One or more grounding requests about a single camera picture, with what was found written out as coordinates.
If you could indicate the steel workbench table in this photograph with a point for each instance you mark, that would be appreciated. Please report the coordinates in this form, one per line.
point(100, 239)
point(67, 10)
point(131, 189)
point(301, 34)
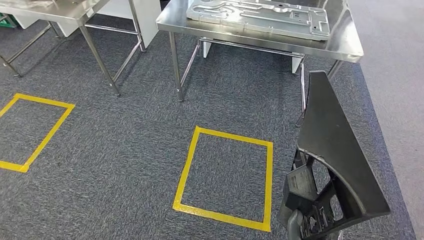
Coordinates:
point(344, 33)
point(66, 10)

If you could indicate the grey stamped metal panel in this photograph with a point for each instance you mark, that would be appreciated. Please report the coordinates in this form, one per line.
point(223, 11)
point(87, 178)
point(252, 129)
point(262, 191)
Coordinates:
point(265, 20)

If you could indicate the black plastic license plate bracket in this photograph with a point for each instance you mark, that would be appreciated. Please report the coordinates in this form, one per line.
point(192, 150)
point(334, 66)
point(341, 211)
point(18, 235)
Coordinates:
point(331, 132)

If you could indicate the yellow floor tape square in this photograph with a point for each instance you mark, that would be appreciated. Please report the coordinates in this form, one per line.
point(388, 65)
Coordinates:
point(52, 132)
point(186, 172)

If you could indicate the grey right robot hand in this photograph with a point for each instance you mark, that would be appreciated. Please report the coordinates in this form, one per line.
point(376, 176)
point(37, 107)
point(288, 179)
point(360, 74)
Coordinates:
point(294, 228)

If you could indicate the green plastic crate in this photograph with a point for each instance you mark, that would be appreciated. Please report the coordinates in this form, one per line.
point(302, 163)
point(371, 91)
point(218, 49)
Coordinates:
point(6, 21)

